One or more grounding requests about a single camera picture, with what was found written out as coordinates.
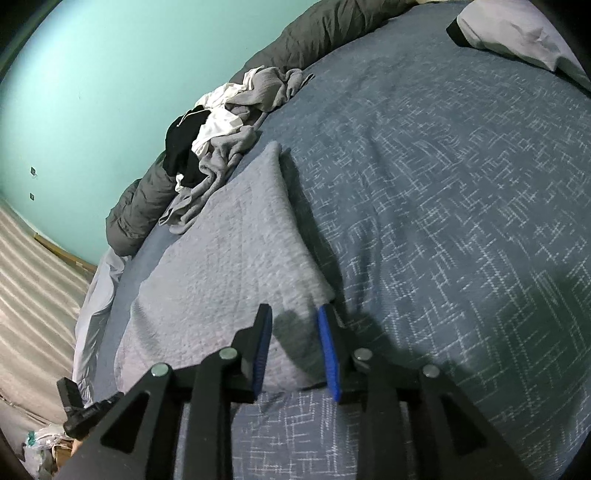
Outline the grey knit sweater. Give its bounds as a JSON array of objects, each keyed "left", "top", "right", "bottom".
[{"left": 114, "top": 141, "right": 334, "bottom": 391}]

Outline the pile of grey clothes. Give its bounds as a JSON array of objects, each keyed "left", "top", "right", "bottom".
[{"left": 159, "top": 66, "right": 314, "bottom": 234}]

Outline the light blue bed sheet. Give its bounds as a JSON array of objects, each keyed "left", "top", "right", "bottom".
[{"left": 71, "top": 247, "right": 130, "bottom": 406}]

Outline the blue patterned bed cover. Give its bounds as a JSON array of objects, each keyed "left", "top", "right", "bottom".
[{"left": 91, "top": 2, "right": 591, "bottom": 480}]

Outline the black garment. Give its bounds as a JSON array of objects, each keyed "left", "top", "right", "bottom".
[{"left": 163, "top": 105, "right": 211, "bottom": 188}]

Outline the dark grey duvet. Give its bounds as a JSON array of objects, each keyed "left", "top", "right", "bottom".
[{"left": 106, "top": 1, "right": 413, "bottom": 257}]

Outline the light grey pillow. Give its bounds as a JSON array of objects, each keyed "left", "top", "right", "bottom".
[{"left": 446, "top": 1, "right": 590, "bottom": 90}]

